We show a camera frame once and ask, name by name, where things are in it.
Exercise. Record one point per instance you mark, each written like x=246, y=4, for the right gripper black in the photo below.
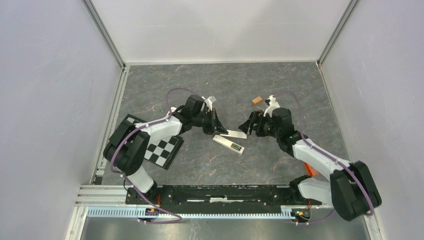
x=258, y=118

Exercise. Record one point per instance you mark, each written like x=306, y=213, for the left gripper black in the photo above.
x=214, y=124

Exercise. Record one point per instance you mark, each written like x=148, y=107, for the white remote battery cover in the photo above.
x=235, y=134

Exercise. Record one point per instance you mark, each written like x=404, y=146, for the white black remote control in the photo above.
x=227, y=143

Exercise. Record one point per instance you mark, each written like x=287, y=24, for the green battery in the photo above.
x=236, y=147

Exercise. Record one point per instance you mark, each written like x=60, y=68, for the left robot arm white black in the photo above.
x=175, y=123

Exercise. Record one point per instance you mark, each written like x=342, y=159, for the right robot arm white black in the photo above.
x=349, y=187

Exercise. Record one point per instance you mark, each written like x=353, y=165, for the brown wooden block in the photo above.
x=256, y=101

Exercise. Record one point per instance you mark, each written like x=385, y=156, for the black white checkerboard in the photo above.
x=162, y=149

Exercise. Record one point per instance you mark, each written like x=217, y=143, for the orange translucent semicircle block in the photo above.
x=310, y=170

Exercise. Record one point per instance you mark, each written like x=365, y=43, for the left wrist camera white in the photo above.
x=209, y=103

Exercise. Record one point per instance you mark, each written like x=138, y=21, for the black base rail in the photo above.
x=226, y=199

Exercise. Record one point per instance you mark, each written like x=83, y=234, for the white toothed cable duct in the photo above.
x=146, y=213

